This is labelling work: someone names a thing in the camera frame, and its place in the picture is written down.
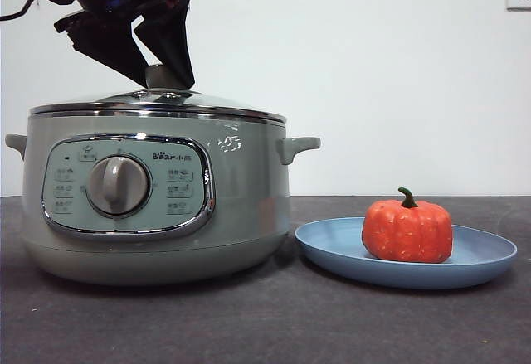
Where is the glass lid with green knob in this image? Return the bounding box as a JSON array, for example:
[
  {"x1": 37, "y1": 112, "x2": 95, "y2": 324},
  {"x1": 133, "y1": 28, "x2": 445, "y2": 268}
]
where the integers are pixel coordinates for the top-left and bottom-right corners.
[{"x1": 29, "y1": 64, "x2": 287, "y2": 124}]

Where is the orange toy pumpkin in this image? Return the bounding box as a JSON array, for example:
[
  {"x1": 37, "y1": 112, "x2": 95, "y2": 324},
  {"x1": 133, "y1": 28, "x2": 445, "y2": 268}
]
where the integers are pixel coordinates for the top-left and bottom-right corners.
[{"x1": 361, "y1": 187, "x2": 454, "y2": 265}]

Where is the pale green electric steamer pot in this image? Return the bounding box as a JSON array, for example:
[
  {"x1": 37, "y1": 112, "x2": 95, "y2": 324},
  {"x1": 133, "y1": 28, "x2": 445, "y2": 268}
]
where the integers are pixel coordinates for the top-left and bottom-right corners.
[{"x1": 4, "y1": 106, "x2": 323, "y2": 286}]

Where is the blue plate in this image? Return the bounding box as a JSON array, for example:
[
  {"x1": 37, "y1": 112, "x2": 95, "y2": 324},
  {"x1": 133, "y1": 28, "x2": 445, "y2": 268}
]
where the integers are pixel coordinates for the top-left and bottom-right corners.
[{"x1": 294, "y1": 216, "x2": 519, "y2": 290}]

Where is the black cable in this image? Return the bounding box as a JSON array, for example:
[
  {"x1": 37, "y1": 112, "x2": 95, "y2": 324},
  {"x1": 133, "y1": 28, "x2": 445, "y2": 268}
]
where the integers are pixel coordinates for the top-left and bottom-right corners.
[{"x1": 0, "y1": 0, "x2": 57, "y2": 22}]

